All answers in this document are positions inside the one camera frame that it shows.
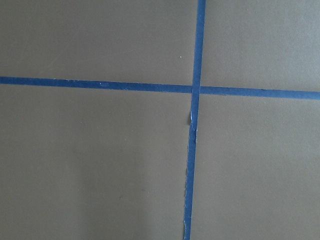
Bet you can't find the brown paper table cover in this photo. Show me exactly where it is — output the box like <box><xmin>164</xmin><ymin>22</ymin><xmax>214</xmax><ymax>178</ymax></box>
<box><xmin>0</xmin><ymin>0</ymin><xmax>320</xmax><ymax>240</ymax></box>

